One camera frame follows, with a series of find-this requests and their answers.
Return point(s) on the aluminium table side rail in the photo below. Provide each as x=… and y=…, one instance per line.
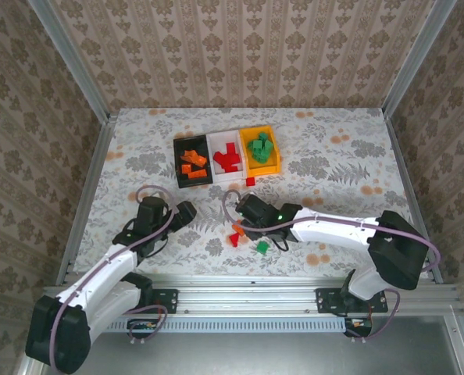
x=87, y=195
x=404, y=172

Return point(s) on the grey metal sheet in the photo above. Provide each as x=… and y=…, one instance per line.
x=236, y=355

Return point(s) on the black plastic bin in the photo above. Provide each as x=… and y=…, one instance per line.
x=189, y=143

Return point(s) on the floral patterned table cover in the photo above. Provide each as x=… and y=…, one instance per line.
x=333, y=176

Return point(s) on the white plastic bin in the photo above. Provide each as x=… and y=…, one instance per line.
x=226, y=138

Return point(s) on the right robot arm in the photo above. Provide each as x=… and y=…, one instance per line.
x=325, y=230

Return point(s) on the red lego brick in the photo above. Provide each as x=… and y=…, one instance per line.
x=235, y=239
x=229, y=148
x=234, y=160
x=250, y=181
x=229, y=168
x=219, y=158

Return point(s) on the aluminium frame post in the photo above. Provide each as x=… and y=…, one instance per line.
x=411, y=54
x=68, y=58

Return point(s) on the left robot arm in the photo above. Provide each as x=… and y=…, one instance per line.
x=99, y=273

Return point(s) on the orange lego brick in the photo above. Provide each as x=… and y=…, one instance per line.
x=200, y=159
x=188, y=155
x=238, y=228
x=186, y=168
x=198, y=174

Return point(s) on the yellow plastic bin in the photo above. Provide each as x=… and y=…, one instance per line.
x=263, y=170

